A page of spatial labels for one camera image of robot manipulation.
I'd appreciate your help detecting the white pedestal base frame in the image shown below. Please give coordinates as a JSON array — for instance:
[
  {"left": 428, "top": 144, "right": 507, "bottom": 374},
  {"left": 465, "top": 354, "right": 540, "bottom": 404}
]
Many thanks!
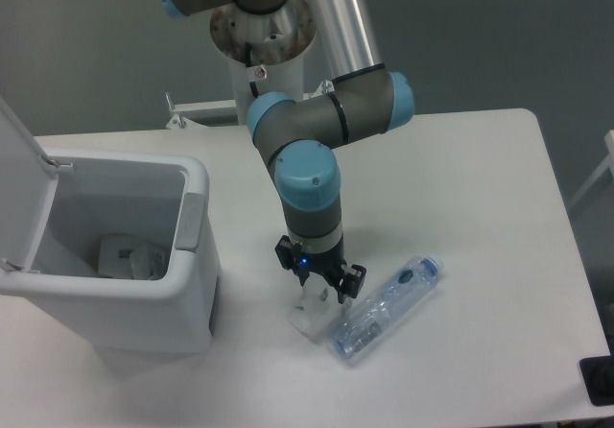
[{"left": 165, "top": 80, "right": 325, "bottom": 129}]

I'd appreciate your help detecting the black device at table edge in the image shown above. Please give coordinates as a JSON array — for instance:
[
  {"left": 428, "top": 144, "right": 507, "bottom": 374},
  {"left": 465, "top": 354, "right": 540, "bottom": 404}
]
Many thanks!
[{"left": 579, "top": 355, "right": 613, "bottom": 407}]

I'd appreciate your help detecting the white paper trash in bin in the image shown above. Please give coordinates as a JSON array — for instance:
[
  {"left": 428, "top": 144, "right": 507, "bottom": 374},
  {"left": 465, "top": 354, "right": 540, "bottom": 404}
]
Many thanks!
[{"left": 97, "top": 234, "right": 168, "bottom": 281}]

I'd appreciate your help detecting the clear plastic water bottle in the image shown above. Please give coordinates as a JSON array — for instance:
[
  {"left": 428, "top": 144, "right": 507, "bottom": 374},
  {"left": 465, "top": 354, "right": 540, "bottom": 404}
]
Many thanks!
[{"left": 329, "top": 255, "right": 444, "bottom": 361}]

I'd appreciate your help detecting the white plastic bag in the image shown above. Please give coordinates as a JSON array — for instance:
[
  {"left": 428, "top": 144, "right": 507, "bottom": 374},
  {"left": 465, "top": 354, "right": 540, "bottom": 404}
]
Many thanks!
[{"left": 287, "top": 274, "right": 352, "bottom": 342}]

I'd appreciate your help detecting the white plastic trash can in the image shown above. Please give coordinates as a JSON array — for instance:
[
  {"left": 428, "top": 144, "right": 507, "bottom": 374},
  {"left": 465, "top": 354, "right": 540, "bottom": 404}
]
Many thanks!
[{"left": 1, "top": 150, "right": 220, "bottom": 353}]

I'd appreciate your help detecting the white trash can lid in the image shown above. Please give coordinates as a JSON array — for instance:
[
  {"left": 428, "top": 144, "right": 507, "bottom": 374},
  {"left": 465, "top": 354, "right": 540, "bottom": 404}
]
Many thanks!
[{"left": 1, "top": 102, "right": 74, "bottom": 272}]

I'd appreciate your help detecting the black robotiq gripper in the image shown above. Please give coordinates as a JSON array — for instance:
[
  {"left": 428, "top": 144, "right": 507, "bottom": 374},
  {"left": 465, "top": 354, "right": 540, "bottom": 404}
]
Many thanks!
[{"left": 274, "top": 235, "right": 366, "bottom": 304}]

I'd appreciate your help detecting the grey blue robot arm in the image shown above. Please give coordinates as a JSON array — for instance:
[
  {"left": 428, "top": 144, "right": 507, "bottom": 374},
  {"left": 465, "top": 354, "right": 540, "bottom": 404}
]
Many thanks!
[{"left": 160, "top": 0, "right": 415, "bottom": 300}]

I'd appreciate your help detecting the white furniture frame right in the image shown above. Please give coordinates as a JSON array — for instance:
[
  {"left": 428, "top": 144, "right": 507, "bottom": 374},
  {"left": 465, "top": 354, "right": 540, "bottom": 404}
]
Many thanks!
[{"left": 567, "top": 131, "right": 613, "bottom": 214}]

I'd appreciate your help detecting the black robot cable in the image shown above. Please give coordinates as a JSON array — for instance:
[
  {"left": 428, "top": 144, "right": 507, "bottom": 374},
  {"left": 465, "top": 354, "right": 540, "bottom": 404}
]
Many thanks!
[{"left": 243, "top": 41, "right": 263, "bottom": 101}]

